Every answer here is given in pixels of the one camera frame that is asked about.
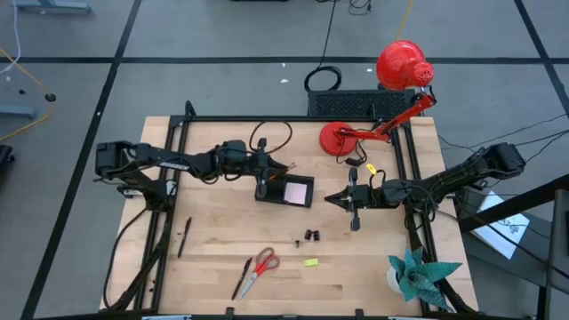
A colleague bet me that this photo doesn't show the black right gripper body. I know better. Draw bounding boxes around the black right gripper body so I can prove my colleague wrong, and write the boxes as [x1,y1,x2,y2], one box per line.
[346,167,392,232]

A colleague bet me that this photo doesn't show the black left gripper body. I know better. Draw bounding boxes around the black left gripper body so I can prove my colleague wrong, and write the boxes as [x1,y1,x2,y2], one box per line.
[215,137,269,200]

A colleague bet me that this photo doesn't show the black mesh desk organizer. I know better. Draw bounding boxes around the black mesh desk organizer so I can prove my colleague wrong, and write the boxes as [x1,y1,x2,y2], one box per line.
[254,171,316,209]

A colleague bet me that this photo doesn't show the pink sticky note pad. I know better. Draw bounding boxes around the pink sticky note pad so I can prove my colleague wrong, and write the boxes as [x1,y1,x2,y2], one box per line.
[284,180,309,206]

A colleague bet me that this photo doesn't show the black pen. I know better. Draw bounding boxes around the black pen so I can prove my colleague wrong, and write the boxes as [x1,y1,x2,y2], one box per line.
[177,216,193,260]
[230,257,253,301]

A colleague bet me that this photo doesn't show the red-handled scissors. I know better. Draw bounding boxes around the red-handled scissors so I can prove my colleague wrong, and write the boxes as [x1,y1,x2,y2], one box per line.
[236,246,281,302]

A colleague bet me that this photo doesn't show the black perforated box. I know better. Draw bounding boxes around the black perforated box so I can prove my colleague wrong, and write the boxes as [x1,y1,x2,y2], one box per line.
[307,89,418,118]

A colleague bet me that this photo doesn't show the teal paper plant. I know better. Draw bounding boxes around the teal paper plant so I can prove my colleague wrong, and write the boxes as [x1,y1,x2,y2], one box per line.
[385,246,464,313]

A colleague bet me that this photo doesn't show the red desk lamp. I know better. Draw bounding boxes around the red desk lamp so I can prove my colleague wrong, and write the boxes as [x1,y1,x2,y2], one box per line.
[318,39,437,157]

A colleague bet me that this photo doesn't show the white paper sheet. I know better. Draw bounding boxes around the white paper sheet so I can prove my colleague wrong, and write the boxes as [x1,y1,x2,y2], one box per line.
[470,189,532,260]

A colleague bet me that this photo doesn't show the black beam stand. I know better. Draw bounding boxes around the black beam stand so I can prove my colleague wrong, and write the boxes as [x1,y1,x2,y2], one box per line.
[457,172,569,320]

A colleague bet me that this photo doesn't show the grey table foot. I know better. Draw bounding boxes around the grey table foot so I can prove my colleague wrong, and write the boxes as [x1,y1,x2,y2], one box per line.
[0,104,37,120]
[12,0,93,14]

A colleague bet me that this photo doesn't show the black lamp cable with adapter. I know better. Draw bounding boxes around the black lamp cable with adapter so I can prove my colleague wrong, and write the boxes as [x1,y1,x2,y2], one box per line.
[335,140,370,169]

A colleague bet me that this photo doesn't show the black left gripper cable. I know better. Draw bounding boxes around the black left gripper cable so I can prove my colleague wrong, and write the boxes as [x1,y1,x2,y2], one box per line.
[248,120,293,155]

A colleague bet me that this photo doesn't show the black metal table frame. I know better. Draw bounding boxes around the black metal table frame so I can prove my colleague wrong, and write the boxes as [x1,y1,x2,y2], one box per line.
[100,100,480,320]

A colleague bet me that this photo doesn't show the black floor cable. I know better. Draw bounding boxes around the black floor cable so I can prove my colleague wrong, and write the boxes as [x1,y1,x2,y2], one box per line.
[437,113,569,164]

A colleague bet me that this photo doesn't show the black hanging cable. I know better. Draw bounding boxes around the black hanging cable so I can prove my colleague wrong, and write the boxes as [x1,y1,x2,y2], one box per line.
[303,0,343,93]

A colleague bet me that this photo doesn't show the yellow hanging cord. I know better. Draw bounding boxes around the yellow hanging cord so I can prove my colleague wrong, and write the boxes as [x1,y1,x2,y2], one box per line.
[394,0,415,42]

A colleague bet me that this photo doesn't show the black left base cable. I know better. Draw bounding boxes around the black left base cable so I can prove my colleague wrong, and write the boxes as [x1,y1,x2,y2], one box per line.
[102,206,150,311]

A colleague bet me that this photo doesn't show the yellow floor cable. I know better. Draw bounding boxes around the yellow floor cable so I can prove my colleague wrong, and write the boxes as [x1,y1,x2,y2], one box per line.
[0,46,57,144]

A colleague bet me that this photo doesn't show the white floor cable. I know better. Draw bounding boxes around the white floor cable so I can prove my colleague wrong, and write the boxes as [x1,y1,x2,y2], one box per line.
[0,0,22,76]

